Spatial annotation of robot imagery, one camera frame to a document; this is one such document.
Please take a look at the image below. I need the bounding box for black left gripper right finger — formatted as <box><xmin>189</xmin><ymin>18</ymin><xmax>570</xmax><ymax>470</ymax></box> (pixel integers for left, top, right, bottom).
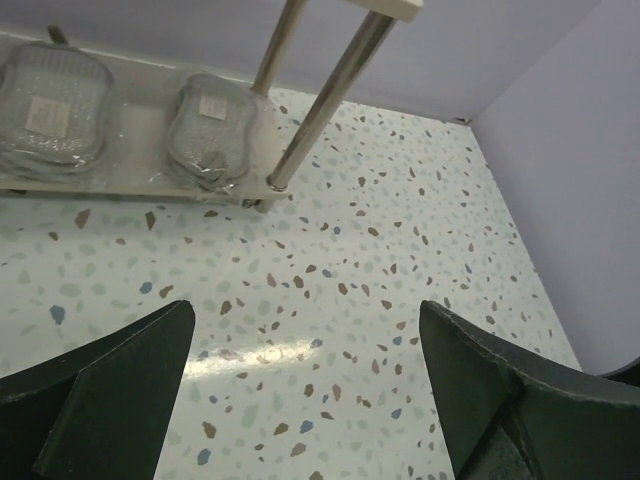
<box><xmin>419</xmin><ymin>301</ymin><xmax>639</xmax><ymax>479</ymax></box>

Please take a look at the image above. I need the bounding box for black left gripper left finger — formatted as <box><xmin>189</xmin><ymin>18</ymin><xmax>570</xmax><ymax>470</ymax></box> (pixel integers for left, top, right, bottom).
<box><xmin>1</xmin><ymin>300</ymin><xmax>195</xmax><ymax>480</ymax></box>

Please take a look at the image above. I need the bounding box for silver sponge pack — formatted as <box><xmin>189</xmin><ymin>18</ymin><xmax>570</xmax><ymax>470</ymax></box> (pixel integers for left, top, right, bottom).
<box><xmin>1</xmin><ymin>37</ymin><xmax>115</xmax><ymax>182</ymax></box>
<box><xmin>165</xmin><ymin>72</ymin><xmax>270</xmax><ymax>194</ymax></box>

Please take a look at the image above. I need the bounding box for beige two-tier wooden shelf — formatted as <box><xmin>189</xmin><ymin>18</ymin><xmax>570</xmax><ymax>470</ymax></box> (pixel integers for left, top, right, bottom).
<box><xmin>1</xmin><ymin>1</ymin><xmax>423</xmax><ymax>211</ymax></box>

